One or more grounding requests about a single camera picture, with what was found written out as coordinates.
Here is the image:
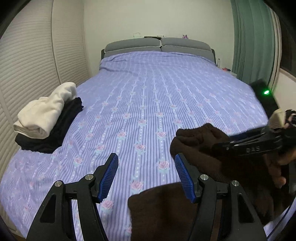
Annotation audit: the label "green curtain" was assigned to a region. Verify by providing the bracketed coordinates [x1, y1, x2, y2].
[230, 0, 282, 88]

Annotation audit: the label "dark window frame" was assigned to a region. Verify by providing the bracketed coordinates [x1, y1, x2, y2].
[276, 9, 296, 77]

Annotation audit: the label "purple floral striped bed sheet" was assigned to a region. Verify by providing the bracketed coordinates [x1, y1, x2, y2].
[0, 51, 278, 240]

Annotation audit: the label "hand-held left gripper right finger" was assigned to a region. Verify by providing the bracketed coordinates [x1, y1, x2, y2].
[174, 153, 275, 241]

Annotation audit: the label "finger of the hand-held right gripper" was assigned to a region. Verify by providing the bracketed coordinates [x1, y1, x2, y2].
[212, 135, 285, 158]
[228, 126, 270, 142]

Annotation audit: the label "black folded garment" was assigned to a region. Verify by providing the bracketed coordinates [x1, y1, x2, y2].
[15, 97, 84, 154]

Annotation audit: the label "white louvered wardrobe door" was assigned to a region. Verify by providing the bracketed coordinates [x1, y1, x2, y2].
[0, 0, 61, 173]
[52, 0, 91, 86]

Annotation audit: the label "person's right hand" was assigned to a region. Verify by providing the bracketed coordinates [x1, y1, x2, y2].
[265, 148, 296, 189]

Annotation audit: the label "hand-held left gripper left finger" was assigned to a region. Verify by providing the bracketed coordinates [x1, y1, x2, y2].
[26, 153, 119, 241]

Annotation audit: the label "thin blue cable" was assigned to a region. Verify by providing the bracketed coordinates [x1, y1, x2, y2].
[266, 205, 292, 240]

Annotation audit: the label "grey headboard cushion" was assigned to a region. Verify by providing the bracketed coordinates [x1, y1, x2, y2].
[104, 38, 162, 59]
[160, 37, 211, 62]

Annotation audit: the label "brown pants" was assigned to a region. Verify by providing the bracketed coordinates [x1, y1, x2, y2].
[128, 123, 292, 241]

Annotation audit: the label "white folded garment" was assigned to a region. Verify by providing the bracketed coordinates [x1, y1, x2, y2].
[13, 82, 77, 140]

